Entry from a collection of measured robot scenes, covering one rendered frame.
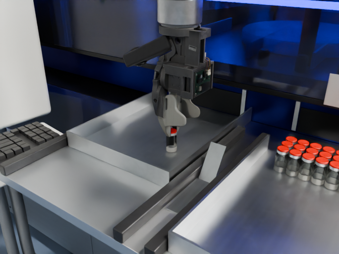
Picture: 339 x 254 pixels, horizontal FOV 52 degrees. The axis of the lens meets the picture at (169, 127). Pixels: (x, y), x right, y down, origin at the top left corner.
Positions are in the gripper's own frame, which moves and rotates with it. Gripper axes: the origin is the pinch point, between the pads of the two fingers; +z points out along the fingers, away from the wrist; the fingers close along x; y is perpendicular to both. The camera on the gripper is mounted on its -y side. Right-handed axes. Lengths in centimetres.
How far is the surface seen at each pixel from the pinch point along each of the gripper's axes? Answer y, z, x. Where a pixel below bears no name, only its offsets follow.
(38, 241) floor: -89, 94, 16
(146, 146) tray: -4.6, 5.2, -1.9
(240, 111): 4.6, 3.6, 23.3
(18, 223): -62, 54, -4
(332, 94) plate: 25.5, -8.0, 15.1
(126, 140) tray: -9.8, 5.2, -2.2
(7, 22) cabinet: -51, -15, 0
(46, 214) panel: -76, 71, 15
